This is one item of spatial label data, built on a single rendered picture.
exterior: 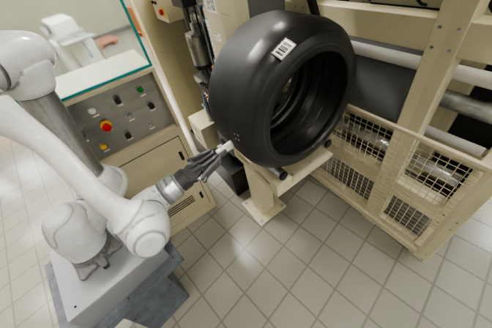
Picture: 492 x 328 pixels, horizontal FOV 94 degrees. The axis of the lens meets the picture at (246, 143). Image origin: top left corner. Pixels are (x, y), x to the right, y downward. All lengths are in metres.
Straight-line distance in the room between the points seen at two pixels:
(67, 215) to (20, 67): 0.51
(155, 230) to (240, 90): 0.44
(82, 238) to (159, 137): 0.62
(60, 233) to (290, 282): 1.29
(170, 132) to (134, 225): 0.85
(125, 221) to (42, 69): 0.53
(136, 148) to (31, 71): 0.67
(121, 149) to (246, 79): 0.96
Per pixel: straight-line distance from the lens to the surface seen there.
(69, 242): 1.11
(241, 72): 0.71
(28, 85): 0.92
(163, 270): 1.22
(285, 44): 0.70
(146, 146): 1.42
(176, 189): 0.80
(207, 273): 1.85
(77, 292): 1.23
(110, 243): 1.23
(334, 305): 1.74
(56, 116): 0.98
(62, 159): 0.75
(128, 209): 0.67
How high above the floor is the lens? 1.69
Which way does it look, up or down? 43 degrees down
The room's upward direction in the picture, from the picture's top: 12 degrees counter-clockwise
